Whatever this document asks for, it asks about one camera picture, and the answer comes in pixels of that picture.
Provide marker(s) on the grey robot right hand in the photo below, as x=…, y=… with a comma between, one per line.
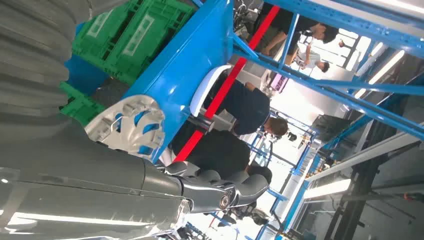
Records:
x=82, y=185

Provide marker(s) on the white curved plastic part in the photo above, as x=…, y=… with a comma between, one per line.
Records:
x=205, y=89

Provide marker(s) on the blue metal shelf rack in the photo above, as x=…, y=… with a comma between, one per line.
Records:
x=185, y=66
x=302, y=162

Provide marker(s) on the folded green plastic crate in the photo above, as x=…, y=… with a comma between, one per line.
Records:
x=96, y=43
x=78, y=107
x=159, y=33

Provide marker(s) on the person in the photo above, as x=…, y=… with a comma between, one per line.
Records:
x=248, y=106
x=281, y=23
x=309, y=58
x=215, y=152

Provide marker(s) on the red barrier tape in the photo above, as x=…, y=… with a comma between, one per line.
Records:
x=228, y=82

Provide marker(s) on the computer monitor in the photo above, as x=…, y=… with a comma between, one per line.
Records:
x=278, y=82

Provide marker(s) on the ceiling strip light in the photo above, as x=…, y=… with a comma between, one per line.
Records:
x=328, y=188
x=384, y=71

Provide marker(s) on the black barrier post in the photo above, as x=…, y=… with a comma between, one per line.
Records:
x=200, y=122

